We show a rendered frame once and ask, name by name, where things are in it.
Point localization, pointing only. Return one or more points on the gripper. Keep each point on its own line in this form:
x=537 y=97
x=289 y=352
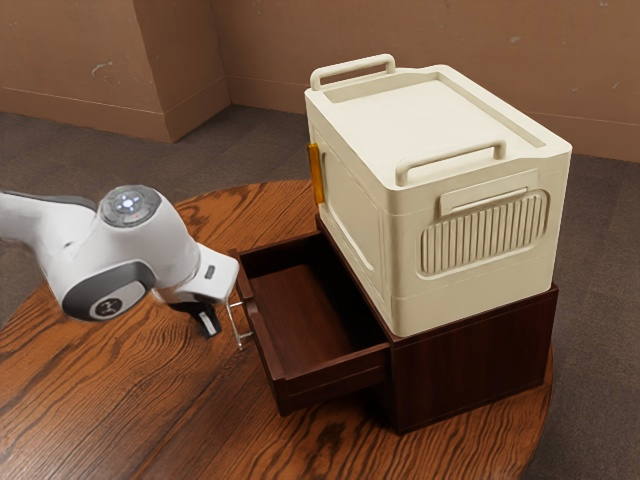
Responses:
x=181 y=305

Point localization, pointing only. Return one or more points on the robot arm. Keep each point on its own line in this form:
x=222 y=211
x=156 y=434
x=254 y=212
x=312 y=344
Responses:
x=125 y=250

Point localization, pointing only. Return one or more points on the open dark brown drawer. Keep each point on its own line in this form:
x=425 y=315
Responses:
x=305 y=320

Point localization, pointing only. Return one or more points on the cream box with lid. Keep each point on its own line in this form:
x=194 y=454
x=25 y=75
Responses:
x=440 y=210

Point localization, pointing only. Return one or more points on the dark brown wooden cabinet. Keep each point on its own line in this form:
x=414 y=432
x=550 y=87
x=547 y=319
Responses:
x=475 y=365

